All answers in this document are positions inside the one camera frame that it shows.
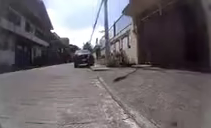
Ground distant trees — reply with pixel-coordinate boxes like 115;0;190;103
82;41;94;52

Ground white building with fence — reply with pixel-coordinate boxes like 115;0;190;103
98;14;139;66

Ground overhead wires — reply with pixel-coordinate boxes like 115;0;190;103
88;0;105;44

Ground building with dark gate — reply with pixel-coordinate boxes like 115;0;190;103
122;0;211;72

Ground grey concrete road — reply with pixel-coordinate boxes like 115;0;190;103
0;62;151;128

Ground utility pole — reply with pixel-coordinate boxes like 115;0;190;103
103;0;111;64

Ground weeds at pole base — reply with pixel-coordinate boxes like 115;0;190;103
106;50;130;68

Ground grey two-storey building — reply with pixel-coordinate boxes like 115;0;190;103
0;0;55;76

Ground dark car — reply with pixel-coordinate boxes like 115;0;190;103
73;49;95;69

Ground row of distant buildings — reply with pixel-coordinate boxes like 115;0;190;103
47;32;77;65

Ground grey concrete sidewalk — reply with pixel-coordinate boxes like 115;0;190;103
89;63;211;128

